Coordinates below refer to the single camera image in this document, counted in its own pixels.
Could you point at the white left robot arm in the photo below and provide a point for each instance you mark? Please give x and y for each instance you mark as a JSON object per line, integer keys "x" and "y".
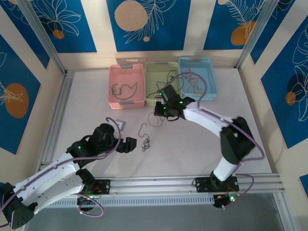
{"x": 48, "y": 173}

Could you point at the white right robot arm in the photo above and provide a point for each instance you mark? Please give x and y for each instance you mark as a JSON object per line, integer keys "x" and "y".
{"x": 204, "y": 118}

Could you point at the green plastic basket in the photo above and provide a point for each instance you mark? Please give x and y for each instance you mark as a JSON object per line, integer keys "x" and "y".
{"x": 154, "y": 72}

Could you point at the blue plastic basket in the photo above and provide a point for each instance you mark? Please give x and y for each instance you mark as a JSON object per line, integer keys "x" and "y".
{"x": 190, "y": 62}

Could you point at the pink plastic basket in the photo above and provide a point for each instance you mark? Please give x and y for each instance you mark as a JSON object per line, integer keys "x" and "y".
{"x": 125, "y": 74}

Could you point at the black controller board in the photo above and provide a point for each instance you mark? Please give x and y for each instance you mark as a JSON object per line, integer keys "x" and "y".
{"x": 86, "y": 203}
{"x": 220, "y": 202}

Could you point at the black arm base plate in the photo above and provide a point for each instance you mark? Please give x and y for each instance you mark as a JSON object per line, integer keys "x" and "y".
{"x": 103, "y": 186}
{"x": 202, "y": 185}

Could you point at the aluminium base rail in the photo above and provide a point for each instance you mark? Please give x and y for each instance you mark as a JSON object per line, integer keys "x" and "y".
{"x": 149, "y": 186}

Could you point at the aluminium side rail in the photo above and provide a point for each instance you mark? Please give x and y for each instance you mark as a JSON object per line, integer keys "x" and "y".
{"x": 63, "y": 96}

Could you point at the blue floral wall panel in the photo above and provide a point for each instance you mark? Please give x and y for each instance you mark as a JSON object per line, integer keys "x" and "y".
{"x": 72, "y": 29}
{"x": 216, "y": 24}
{"x": 269, "y": 36}
{"x": 288, "y": 60}
{"x": 29, "y": 43}
{"x": 168, "y": 24}
{"x": 12, "y": 60}

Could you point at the aluminium corner post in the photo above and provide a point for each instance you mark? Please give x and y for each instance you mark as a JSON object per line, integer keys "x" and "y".
{"x": 255, "y": 31}
{"x": 43, "y": 31}

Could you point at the aluminium frame leg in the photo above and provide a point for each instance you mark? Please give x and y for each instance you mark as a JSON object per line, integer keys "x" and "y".
{"x": 284, "y": 211}

